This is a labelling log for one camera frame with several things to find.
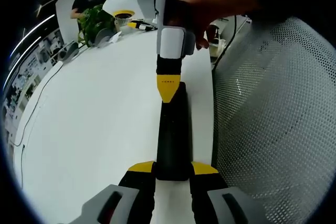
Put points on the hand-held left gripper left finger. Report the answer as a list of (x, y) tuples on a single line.
[(131, 197)]

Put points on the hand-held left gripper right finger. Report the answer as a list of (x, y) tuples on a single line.
[(212, 197)]

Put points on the black remote control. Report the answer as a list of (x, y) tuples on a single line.
[(174, 134)]

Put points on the person's right hand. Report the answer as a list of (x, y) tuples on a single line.
[(210, 3)]

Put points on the crumpled white paper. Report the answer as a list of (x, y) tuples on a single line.
[(116, 37)]

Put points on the potted green plant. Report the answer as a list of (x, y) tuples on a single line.
[(94, 22)]

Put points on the grey neck-worn device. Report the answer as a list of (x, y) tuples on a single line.
[(103, 36), (68, 52)]

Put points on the grey mesh office chair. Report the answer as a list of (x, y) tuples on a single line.
[(275, 119)]

